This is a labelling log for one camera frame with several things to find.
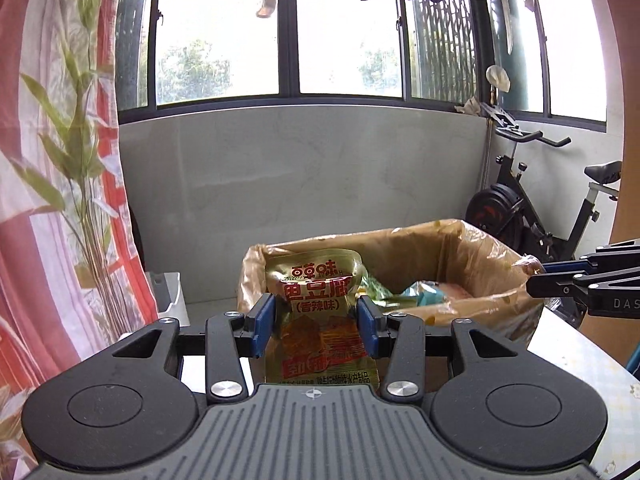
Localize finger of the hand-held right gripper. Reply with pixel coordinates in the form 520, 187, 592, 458
526, 270, 640, 299
542, 239, 640, 274

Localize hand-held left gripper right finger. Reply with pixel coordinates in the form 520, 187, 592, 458
356, 295, 531, 404

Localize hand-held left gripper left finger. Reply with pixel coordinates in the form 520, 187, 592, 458
107, 293, 277, 405

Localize gold snack packet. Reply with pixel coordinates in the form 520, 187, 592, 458
264, 249, 382, 391

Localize plastic-lined cardboard box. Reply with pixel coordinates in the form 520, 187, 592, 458
236, 217, 547, 361

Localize floral plaid tablecloth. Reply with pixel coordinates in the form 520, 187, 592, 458
180, 307, 640, 480

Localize black exercise bike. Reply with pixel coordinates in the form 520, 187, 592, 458
462, 102, 623, 331

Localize white plastic bin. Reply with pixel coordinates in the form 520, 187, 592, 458
147, 271, 191, 328

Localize brown wooden panel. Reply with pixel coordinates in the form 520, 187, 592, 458
580, 0, 640, 361

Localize beige rag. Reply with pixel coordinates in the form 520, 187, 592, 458
455, 99, 496, 117

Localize white cloth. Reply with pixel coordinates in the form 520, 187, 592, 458
486, 65, 511, 92

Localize red striped leaf-print curtain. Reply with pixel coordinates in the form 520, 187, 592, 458
0, 0, 162, 480

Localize black-framed window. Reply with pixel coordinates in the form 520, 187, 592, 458
117, 0, 608, 135

